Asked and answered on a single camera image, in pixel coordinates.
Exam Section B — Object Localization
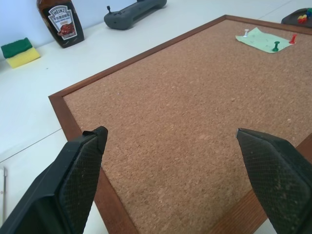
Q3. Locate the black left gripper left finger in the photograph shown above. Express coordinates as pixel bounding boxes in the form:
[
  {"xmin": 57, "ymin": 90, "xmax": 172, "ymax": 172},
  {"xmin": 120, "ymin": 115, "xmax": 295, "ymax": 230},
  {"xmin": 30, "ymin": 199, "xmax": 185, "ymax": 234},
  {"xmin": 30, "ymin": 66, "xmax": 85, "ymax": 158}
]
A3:
[{"xmin": 0, "ymin": 125, "xmax": 109, "ymax": 234}]

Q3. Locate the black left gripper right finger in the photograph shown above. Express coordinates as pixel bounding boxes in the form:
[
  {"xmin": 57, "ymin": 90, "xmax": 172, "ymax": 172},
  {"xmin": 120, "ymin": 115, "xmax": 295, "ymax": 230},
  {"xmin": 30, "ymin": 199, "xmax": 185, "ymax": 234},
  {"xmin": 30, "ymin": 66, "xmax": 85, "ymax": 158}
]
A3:
[{"xmin": 235, "ymin": 128, "xmax": 312, "ymax": 234}]

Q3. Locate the wood framed cork board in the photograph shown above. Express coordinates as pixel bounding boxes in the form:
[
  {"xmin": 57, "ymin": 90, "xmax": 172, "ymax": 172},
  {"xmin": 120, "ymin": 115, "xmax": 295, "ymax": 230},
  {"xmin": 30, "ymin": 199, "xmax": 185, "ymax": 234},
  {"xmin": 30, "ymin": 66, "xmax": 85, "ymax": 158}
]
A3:
[{"xmin": 48, "ymin": 14, "xmax": 312, "ymax": 234}]

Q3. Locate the light green paper note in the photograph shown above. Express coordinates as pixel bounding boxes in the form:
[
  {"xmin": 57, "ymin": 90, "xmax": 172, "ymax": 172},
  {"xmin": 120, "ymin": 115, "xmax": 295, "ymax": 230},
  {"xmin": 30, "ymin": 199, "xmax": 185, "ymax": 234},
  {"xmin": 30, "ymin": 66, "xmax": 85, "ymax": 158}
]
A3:
[{"xmin": 235, "ymin": 27, "xmax": 292, "ymax": 54}]

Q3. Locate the dark tray of push pins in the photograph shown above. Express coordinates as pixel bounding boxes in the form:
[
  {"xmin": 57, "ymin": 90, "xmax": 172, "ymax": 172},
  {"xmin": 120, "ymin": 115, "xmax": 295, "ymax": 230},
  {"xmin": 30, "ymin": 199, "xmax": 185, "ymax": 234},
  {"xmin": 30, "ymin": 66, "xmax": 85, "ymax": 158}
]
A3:
[{"xmin": 280, "ymin": 7, "xmax": 312, "ymax": 29}]

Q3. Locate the thin metal rod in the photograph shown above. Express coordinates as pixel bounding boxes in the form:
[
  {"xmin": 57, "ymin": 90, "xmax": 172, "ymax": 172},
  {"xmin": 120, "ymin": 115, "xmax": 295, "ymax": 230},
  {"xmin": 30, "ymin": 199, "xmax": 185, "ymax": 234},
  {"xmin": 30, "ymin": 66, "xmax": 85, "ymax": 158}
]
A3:
[{"xmin": 1, "ymin": 167, "xmax": 8, "ymax": 224}]

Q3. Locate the green and yellow sponge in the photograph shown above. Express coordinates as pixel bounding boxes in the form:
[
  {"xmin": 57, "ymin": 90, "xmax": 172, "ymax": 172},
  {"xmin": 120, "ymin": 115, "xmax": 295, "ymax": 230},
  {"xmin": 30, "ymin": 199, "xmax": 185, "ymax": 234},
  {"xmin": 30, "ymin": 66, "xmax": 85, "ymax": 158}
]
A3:
[{"xmin": 0, "ymin": 37, "xmax": 41, "ymax": 69}]

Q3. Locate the Heinz dark sauce bottle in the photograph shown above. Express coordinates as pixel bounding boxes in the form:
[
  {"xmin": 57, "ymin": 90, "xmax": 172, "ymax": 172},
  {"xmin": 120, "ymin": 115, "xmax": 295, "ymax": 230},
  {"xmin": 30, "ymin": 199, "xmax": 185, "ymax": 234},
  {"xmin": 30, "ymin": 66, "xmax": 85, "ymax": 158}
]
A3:
[{"xmin": 36, "ymin": 0, "xmax": 85, "ymax": 49}]

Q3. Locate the grey handheld controller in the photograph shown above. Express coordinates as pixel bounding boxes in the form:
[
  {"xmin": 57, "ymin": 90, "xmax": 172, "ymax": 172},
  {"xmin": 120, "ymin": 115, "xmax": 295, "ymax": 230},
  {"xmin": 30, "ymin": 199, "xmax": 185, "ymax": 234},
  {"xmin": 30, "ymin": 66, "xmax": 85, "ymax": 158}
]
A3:
[{"xmin": 103, "ymin": 0, "xmax": 168, "ymax": 31}]

